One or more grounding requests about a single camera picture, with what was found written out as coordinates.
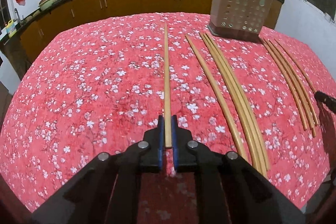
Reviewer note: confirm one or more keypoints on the green basin with red lid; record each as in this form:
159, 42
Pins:
45, 4

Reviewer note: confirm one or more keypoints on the lower wooden cabinets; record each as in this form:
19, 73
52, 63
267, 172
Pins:
35, 34

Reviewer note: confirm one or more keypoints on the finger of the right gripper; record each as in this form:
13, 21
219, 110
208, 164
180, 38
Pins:
324, 98

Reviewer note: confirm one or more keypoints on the red floral tablecloth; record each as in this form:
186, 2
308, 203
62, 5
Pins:
99, 87

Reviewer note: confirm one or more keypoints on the wooden chopstick eight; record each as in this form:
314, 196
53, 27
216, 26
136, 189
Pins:
299, 67

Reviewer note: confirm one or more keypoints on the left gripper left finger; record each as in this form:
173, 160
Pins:
107, 189

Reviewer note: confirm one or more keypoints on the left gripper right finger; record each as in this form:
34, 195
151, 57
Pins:
228, 188

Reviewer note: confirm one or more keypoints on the wooden chopstick four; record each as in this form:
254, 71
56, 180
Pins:
240, 105

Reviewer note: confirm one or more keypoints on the wooden chopstick seven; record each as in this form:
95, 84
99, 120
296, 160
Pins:
300, 90

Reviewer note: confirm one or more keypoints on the yellow detergent bottle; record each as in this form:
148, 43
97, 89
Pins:
11, 28

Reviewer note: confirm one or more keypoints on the wooden chopstick one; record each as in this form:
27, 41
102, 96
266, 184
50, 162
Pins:
167, 103

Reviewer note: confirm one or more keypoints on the wooden chopstick two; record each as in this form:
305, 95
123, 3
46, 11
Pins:
225, 110

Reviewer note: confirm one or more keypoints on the beige perforated utensil holder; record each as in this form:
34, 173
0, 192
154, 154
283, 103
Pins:
238, 19

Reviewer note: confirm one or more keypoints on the wooden chopstick six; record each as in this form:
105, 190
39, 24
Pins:
292, 89

